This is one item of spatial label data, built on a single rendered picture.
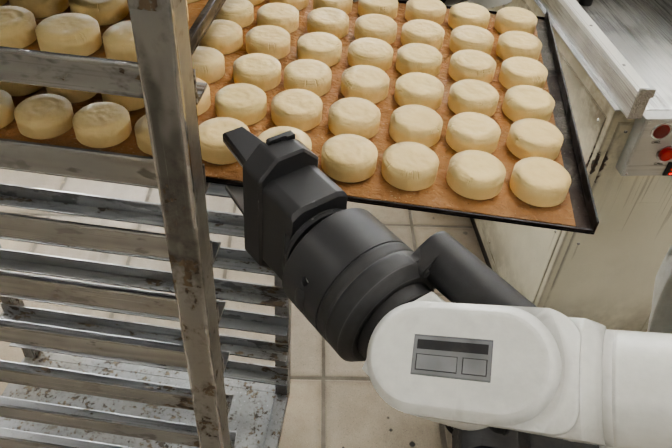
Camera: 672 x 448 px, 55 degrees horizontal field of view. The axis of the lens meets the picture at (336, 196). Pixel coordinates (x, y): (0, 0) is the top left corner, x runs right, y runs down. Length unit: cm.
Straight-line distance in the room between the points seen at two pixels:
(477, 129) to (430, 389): 31
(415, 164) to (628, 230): 108
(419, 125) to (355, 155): 8
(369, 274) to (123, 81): 24
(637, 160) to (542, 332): 107
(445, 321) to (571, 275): 129
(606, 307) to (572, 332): 142
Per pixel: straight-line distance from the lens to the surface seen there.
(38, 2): 65
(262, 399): 159
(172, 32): 46
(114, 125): 62
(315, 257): 44
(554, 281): 166
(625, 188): 151
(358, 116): 62
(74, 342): 81
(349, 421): 174
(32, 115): 65
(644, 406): 39
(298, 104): 63
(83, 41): 58
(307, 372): 181
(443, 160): 62
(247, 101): 64
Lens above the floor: 150
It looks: 41 degrees down
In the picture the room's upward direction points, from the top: 4 degrees clockwise
